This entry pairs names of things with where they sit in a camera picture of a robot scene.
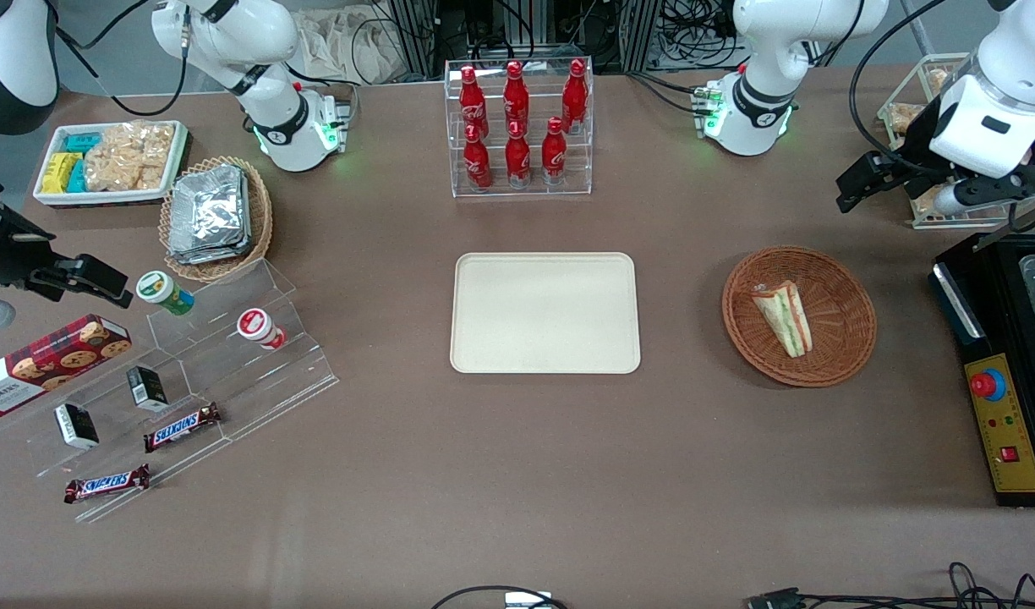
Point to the beige cloth bag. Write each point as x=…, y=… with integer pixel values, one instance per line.
x=340, y=42

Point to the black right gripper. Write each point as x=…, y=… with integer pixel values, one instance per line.
x=3, y=254

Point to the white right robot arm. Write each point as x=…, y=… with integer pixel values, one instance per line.
x=230, y=34

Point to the white rectangular snack tray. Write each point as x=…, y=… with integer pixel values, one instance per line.
x=103, y=198

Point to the yellow snack packet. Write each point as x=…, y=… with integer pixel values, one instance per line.
x=59, y=173

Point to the black appliance with yellow panel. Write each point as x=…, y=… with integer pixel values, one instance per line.
x=961, y=313

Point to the green lidded snack cup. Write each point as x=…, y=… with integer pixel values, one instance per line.
x=164, y=292

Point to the round brown wicker basket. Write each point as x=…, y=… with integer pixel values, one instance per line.
x=839, y=338

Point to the clear acrylic stepped display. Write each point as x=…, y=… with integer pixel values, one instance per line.
x=255, y=381

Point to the red cola bottle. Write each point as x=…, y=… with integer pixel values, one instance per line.
x=554, y=156
x=516, y=97
x=518, y=161
x=473, y=101
x=575, y=97
x=478, y=165

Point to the red emergency stop button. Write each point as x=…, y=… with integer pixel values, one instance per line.
x=985, y=385

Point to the triangle sandwich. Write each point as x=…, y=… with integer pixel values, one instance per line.
x=784, y=317

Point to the brown chocolate bar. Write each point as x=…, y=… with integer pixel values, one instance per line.
x=182, y=427
x=106, y=484

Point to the small black box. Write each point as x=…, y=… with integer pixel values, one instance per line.
x=76, y=425
x=148, y=389

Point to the clear bag of rice crackers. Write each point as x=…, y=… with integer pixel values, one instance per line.
x=925, y=199
x=936, y=80
x=906, y=118

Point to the red tartan cookie box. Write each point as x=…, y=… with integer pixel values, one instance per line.
x=52, y=359

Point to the beige plastic tray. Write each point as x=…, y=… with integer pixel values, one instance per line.
x=534, y=313

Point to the small white device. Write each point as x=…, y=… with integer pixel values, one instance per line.
x=528, y=601

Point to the oval brown wicker basket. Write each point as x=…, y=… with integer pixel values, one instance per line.
x=262, y=211

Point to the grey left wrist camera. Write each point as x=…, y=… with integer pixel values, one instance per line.
x=957, y=200

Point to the red lidded snack cup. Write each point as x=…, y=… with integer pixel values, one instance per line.
x=260, y=328

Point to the teal snack packet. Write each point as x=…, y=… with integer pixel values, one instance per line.
x=84, y=142
x=77, y=178

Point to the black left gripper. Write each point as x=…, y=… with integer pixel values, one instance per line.
x=913, y=152

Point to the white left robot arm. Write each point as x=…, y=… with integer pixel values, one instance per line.
x=771, y=51

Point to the clear acrylic bottle rack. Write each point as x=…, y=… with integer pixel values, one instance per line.
x=526, y=193

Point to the silver foil packet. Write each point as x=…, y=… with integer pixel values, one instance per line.
x=221, y=255
x=209, y=207

